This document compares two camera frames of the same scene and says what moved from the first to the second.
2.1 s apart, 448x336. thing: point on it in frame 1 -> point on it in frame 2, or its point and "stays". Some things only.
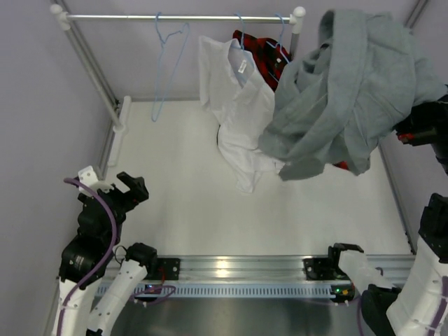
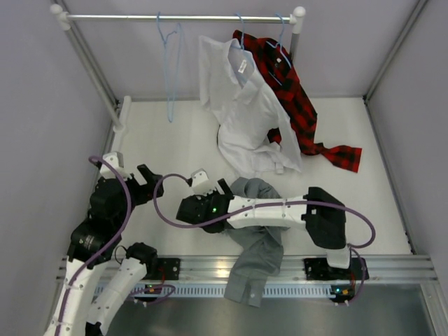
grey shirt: [337, 101] -> [261, 248]
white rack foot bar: [119, 131] stays
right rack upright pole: [294, 40] stays
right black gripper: [426, 120] -> [199, 199]
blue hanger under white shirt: [242, 37] stays
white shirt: [234, 89] stays
